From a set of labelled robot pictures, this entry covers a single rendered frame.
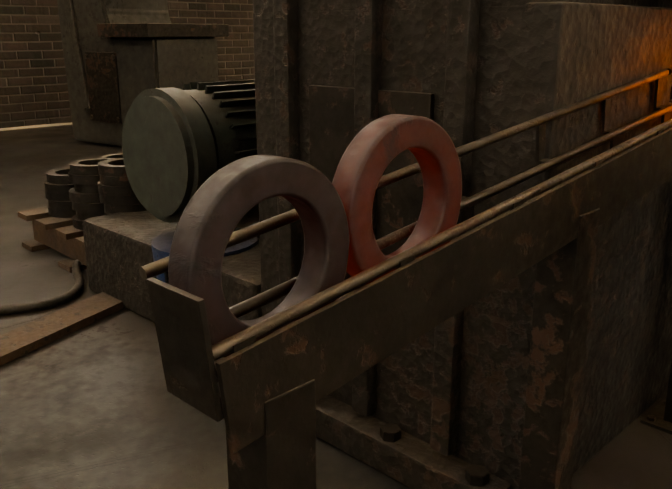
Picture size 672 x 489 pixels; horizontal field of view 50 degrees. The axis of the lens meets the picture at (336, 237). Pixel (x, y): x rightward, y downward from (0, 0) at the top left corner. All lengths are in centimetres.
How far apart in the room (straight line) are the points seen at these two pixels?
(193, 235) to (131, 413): 120
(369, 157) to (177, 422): 110
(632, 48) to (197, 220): 95
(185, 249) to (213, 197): 5
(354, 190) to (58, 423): 120
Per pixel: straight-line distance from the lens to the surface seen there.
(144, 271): 63
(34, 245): 308
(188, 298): 57
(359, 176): 68
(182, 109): 199
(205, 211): 57
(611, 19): 127
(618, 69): 132
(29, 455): 166
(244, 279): 179
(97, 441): 166
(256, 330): 60
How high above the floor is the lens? 83
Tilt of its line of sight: 16 degrees down
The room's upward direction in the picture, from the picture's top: straight up
